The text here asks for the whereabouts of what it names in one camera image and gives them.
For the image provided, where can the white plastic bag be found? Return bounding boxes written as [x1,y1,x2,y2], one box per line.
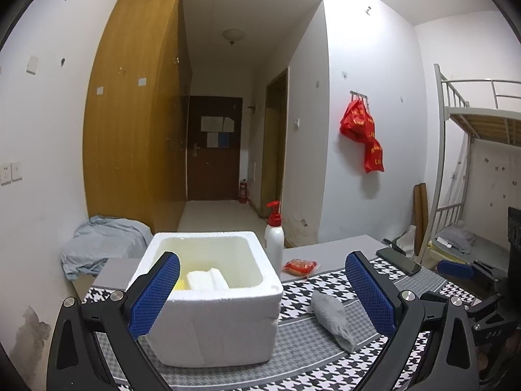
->
[393,226,418,254]

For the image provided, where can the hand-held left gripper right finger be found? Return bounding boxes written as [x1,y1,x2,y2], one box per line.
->
[345,250,477,391]

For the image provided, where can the white foam box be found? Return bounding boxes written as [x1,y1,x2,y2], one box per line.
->
[126,231,284,367]

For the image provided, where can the wooden wardrobe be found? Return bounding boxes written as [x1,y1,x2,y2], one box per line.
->
[82,0,193,235]

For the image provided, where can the white pump bottle red cap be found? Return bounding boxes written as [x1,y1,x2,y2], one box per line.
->
[264,200,285,275]

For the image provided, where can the wooden boards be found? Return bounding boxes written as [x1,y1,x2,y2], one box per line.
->
[413,183,429,257]

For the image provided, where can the orange snack packet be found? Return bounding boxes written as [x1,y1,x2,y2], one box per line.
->
[282,258,318,278]

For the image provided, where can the white metal bunk bed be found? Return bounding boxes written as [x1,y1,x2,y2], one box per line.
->
[419,64,521,269]

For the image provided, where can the black smartphone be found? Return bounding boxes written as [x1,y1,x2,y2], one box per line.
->
[375,246,423,276]

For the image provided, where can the wooden side door frame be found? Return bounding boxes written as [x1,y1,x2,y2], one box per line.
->
[262,66,290,218]

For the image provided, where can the crumpled blue-grey cloth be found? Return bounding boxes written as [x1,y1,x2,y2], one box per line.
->
[61,216,154,281]

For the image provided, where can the white bed curtain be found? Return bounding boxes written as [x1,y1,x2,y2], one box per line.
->
[448,130,521,231]

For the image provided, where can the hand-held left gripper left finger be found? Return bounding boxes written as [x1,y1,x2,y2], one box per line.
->
[47,251,182,391]

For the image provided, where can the grey sock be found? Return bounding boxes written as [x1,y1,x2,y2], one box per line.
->
[310,290,357,353]

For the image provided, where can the round ceiling lamp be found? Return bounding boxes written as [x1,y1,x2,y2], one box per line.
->
[222,28,246,46]

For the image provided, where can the grey pillow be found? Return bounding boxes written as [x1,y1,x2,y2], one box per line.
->
[437,224,477,251]

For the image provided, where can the red plastic bag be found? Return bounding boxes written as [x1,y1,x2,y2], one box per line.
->
[340,97,385,174]

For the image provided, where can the dark brown door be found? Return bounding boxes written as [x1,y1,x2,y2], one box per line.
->
[187,95,244,201]

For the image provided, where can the houndstooth table cloth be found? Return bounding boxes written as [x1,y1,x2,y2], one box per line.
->
[79,258,501,391]

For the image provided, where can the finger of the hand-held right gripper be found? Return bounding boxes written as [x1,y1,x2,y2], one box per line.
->
[437,260,509,290]
[464,293,511,320]

